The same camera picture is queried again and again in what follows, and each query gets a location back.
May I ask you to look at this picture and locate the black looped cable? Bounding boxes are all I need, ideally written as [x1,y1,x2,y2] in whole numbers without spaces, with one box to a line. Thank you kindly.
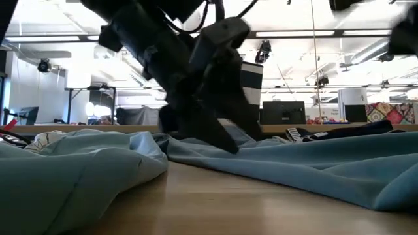
[0,129,33,148]

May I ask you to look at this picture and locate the person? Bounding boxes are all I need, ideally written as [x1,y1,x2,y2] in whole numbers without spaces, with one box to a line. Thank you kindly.
[89,114,119,127]

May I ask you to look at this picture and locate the small colourful toys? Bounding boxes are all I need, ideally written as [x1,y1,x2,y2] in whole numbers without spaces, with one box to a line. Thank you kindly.
[306,117,352,125]

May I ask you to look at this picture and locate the grey covered bundle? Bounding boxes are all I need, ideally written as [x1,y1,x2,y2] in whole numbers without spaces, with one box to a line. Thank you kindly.
[116,106,161,127]

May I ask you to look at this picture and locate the small black screen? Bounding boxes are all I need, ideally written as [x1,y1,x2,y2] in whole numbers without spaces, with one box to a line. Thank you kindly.
[344,104,368,123]

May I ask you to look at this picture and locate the thin yellow hanging cord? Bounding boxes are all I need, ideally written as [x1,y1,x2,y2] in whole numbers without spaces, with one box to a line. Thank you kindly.
[309,0,323,125]

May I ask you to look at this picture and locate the black monitor box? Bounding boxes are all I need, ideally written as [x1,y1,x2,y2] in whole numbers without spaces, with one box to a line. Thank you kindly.
[260,101,307,125]

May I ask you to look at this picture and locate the white cabinet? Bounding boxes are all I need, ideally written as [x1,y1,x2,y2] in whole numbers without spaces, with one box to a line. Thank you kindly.
[338,87,368,123]

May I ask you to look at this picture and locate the black monitor on stand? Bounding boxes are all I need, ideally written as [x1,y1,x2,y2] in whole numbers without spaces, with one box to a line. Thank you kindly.
[3,106,40,127]

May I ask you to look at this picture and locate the navy Puma underwear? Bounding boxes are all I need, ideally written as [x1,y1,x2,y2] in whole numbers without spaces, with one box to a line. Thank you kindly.
[285,119,408,143]

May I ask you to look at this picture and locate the light wooden office desk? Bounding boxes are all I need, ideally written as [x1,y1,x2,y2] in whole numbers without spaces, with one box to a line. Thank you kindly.
[0,122,418,136]

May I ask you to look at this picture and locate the black frame table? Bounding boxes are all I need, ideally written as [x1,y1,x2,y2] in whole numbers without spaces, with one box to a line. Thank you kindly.
[64,85,118,125]

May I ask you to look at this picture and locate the white leaf-print cloth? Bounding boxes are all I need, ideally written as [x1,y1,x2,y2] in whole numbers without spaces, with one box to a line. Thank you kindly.
[23,129,68,153]

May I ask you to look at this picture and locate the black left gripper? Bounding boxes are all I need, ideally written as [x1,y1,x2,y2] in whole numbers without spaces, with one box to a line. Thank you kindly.
[158,48,263,155]

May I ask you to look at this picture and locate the teal green shorts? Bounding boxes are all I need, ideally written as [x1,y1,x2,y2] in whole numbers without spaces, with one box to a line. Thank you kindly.
[0,125,418,235]

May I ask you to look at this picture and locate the navy white striped fabric bin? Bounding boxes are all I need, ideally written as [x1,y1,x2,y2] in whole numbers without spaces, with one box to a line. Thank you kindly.
[240,61,265,116]

